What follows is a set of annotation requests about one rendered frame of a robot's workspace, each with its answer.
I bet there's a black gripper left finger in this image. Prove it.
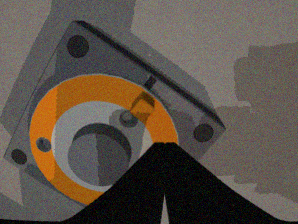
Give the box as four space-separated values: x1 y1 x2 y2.
0 141 166 224

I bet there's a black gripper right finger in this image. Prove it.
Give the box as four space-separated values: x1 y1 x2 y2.
164 143 298 224

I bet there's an orange flat ring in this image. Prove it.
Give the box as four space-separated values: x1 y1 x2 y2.
28 72 180 204

